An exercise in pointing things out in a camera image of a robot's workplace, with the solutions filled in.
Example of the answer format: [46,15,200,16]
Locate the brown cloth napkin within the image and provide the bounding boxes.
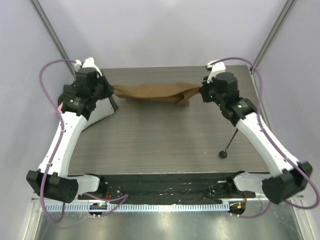
[113,82,201,106]

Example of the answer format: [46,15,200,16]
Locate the black spoon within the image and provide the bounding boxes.
[219,128,239,159]

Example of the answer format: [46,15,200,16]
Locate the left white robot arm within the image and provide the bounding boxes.
[26,66,117,203]

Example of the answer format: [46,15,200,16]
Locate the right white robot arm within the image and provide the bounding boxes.
[199,72,313,204]

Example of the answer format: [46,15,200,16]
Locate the grey cloth napkin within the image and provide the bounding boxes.
[83,96,119,130]

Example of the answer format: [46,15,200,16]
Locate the black cloth pile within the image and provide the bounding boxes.
[57,74,120,112]

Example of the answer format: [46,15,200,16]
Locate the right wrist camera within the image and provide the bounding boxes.
[205,60,226,84]

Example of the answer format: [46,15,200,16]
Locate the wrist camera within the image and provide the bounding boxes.
[72,57,103,77]
[205,60,226,84]

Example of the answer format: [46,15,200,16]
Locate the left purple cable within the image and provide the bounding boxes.
[39,59,129,230]

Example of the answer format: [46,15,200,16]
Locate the purple cable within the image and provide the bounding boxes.
[214,56,318,220]
[39,59,129,230]

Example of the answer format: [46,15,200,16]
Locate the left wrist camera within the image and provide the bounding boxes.
[72,57,103,77]

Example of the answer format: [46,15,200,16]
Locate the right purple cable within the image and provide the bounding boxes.
[214,56,318,220]

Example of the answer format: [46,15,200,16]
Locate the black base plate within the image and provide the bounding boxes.
[93,172,256,205]

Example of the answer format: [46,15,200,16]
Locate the white slotted cable duct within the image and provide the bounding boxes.
[43,202,230,213]

